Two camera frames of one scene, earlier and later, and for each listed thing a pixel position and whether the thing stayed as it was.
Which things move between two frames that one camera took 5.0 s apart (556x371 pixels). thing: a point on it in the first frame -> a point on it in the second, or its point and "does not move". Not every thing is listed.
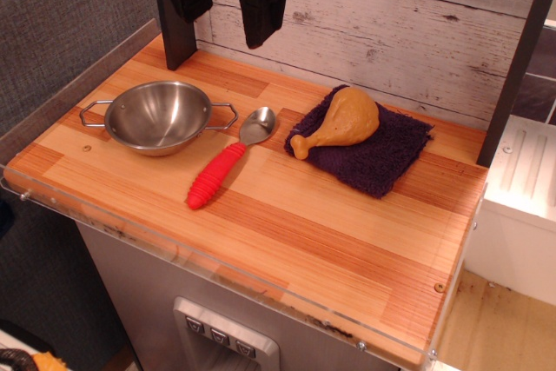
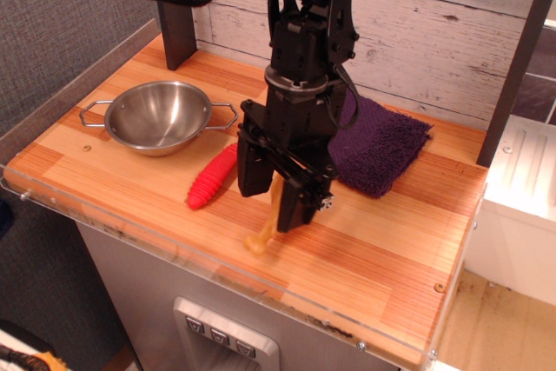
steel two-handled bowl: [159, 117] does not move
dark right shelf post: [520, 62] does not move
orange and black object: [23, 361] does not move
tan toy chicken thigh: [353, 116] -> [259, 242]
